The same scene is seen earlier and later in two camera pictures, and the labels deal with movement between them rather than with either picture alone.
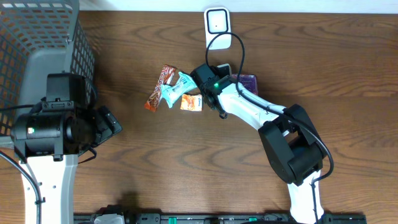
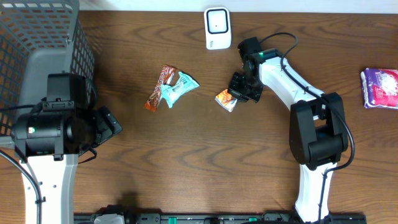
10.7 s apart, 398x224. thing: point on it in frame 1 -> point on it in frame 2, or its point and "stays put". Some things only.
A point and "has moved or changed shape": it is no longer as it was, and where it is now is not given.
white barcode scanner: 217,20 stays put
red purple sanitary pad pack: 250,81 has moved or changed shape
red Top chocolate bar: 165,78 stays put
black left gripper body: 109,123 stays put
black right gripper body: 200,78 -> 244,88
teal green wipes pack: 170,93 stays put
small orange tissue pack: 191,102 has moved or changed shape
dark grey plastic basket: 38,37 stays put
